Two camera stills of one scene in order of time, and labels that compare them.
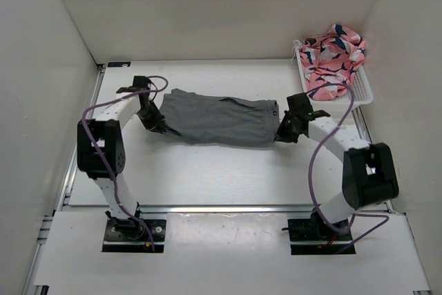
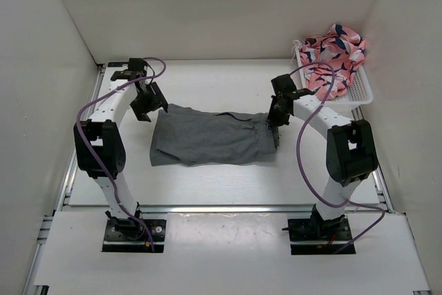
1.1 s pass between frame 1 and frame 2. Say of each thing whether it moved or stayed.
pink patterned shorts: stayed
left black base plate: stayed
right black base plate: stayed
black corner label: stayed
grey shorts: moved
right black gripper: moved
